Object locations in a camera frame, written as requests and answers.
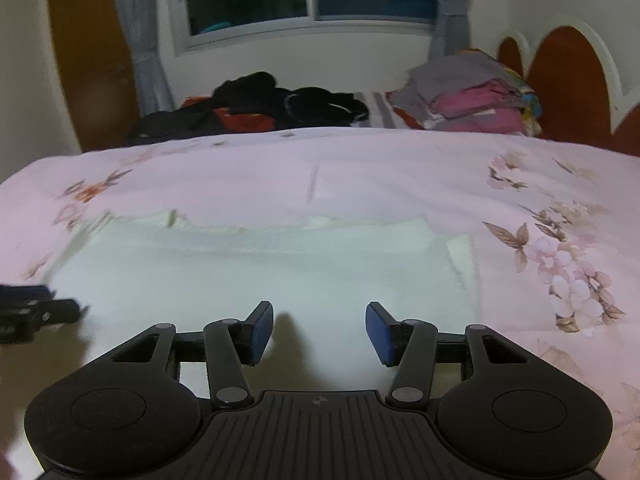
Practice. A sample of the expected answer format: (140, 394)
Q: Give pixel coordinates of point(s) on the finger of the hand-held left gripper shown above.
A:
(35, 317)
(22, 292)

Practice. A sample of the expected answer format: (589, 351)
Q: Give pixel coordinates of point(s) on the red and white headboard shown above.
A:
(570, 90)

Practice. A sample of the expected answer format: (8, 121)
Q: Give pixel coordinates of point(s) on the white long sleeve shirt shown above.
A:
(250, 275)

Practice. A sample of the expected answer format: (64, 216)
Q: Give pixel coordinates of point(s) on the pink floral bed sheet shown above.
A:
(350, 175)

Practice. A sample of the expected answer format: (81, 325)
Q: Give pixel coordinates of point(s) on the orange red cloth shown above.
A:
(235, 121)

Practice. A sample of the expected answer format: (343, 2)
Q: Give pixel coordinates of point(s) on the striped grey white cloth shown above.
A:
(375, 110)

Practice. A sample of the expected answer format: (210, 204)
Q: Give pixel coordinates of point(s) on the brown wooden door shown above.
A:
(90, 75)

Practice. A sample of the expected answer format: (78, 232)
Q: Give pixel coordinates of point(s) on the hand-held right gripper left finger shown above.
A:
(260, 332)

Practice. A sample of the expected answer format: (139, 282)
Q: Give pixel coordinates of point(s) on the pile of black clothes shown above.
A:
(260, 97)

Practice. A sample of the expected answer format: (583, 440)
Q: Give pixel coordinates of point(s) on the grey curtain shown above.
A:
(145, 50)
(452, 10)

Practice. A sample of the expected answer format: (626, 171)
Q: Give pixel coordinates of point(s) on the pile of folded clothes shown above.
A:
(465, 100)

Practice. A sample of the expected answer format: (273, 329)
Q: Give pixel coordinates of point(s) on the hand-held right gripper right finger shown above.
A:
(380, 332)

